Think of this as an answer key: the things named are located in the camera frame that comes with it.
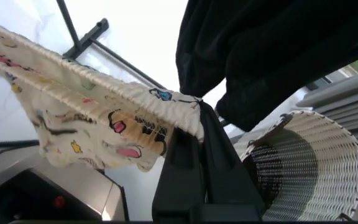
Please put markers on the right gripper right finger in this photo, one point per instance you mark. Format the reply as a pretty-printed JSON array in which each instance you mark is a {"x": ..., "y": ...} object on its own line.
[{"x": 228, "y": 186}]

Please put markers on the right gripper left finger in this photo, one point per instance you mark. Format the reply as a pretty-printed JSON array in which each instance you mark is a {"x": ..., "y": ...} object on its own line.
[{"x": 179, "y": 186}]

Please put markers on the cream printed garment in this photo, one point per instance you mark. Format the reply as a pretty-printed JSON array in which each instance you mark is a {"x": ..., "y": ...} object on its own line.
[{"x": 73, "y": 109}]

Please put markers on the black garment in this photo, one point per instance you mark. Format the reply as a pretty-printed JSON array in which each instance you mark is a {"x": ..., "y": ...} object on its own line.
[{"x": 275, "y": 46}]

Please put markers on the white laundry basket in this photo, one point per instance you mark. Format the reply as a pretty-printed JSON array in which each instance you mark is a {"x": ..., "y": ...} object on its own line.
[{"x": 322, "y": 171}]

